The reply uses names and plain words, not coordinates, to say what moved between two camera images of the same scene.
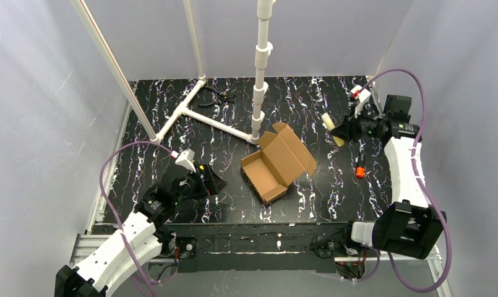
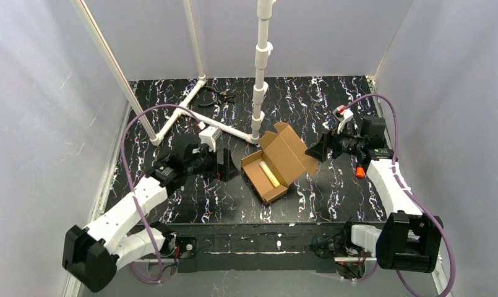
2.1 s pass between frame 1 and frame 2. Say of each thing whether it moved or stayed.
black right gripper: moved
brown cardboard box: stayed
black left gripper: moved
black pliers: stayed
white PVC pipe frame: stayed
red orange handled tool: stayed
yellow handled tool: moved
